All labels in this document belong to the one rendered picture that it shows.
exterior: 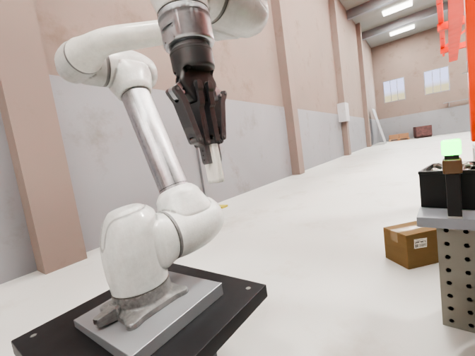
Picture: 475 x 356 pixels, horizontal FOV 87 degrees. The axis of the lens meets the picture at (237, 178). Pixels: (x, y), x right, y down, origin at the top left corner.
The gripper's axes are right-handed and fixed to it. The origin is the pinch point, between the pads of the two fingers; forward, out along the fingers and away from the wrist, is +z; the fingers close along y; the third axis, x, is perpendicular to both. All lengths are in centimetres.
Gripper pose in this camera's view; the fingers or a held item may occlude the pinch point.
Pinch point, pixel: (213, 163)
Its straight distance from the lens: 46.4
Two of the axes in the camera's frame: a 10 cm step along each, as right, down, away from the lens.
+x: 7.6, -0.8, -6.4
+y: -6.2, 1.9, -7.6
